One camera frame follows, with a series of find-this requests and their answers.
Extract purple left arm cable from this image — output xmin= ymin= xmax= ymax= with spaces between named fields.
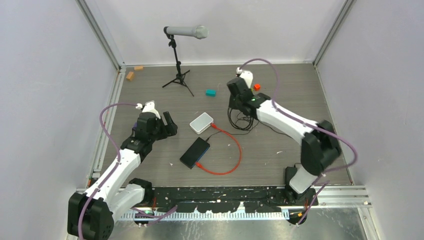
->
xmin=76 ymin=102 xmax=178 ymax=240

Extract black microphone tripod stand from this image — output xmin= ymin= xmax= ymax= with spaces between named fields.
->
xmin=162 ymin=33 xmax=194 ymax=97

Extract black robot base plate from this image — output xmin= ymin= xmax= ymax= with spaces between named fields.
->
xmin=135 ymin=186 xmax=318 ymax=214

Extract black ethernet cable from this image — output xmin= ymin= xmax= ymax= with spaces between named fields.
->
xmin=227 ymin=106 xmax=259 ymax=131

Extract teal toy block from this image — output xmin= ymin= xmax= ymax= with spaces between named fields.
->
xmin=205 ymin=89 xmax=217 ymax=97

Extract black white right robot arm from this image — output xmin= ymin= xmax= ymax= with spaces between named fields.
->
xmin=226 ymin=76 xmax=342 ymax=205

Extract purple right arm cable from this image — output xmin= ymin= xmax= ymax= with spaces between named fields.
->
xmin=236 ymin=58 xmax=359 ymax=228

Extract orange toy block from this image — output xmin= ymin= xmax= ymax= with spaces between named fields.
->
xmin=253 ymin=83 xmax=261 ymax=92

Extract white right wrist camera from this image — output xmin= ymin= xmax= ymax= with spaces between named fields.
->
xmin=236 ymin=67 xmax=253 ymax=88

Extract red ethernet cable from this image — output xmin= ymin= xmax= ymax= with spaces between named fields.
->
xmin=195 ymin=123 xmax=243 ymax=176

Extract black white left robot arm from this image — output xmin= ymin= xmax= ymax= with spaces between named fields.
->
xmin=67 ymin=110 xmax=178 ymax=240

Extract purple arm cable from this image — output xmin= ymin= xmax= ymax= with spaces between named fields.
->
xmin=236 ymin=58 xmax=359 ymax=228
xmin=76 ymin=102 xmax=178 ymax=240

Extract black network switch blue ports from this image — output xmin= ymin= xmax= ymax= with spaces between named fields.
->
xmin=179 ymin=137 xmax=210 ymax=169

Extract white router box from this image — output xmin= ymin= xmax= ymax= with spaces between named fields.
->
xmin=189 ymin=112 xmax=214 ymax=135

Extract grey microphone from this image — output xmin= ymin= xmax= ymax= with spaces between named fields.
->
xmin=163 ymin=25 xmax=209 ymax=40

